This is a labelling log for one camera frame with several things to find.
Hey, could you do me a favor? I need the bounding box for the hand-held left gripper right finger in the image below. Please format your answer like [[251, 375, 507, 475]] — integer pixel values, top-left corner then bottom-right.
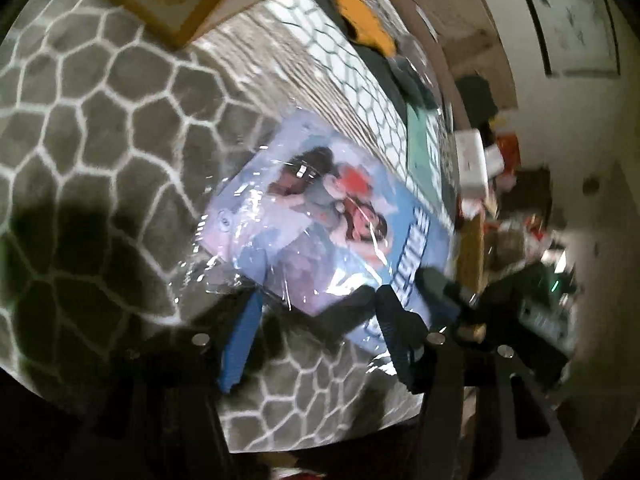
[[375, 285, 566, 480]]

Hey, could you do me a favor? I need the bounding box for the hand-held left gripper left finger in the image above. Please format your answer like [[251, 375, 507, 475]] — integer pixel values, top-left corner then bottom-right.
[[95, 287, 266, 480]]

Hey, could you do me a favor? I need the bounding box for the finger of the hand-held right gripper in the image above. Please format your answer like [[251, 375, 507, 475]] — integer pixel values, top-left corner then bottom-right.
[[416, 266, 473, 323]]

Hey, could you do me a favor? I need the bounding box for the blue printed plastic-wrapped package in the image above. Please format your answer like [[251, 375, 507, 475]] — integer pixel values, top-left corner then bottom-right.
[[192, 110, 458, 361]]

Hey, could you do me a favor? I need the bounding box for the orange knit cloth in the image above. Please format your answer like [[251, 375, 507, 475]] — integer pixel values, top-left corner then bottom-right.
[[327, 0, 398, 58]]

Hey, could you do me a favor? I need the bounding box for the white box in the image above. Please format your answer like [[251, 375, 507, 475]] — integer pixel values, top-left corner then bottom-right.
[[454, 129, 490, 198]]

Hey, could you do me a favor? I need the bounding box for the teal flat packet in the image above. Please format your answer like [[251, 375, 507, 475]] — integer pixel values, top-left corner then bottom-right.
[[406, 104, 443, 201]]

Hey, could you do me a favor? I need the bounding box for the red packet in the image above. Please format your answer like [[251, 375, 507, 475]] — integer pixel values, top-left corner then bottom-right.
[[492, 132, 521, 163]]

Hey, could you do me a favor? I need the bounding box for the dark cloth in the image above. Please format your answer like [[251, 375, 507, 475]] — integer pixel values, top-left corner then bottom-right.
[[360, 35, 441, 111]]

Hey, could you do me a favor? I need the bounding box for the framed wall picture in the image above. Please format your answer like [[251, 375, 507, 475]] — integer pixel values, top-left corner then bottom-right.
[[510, 0, 623, 80]]

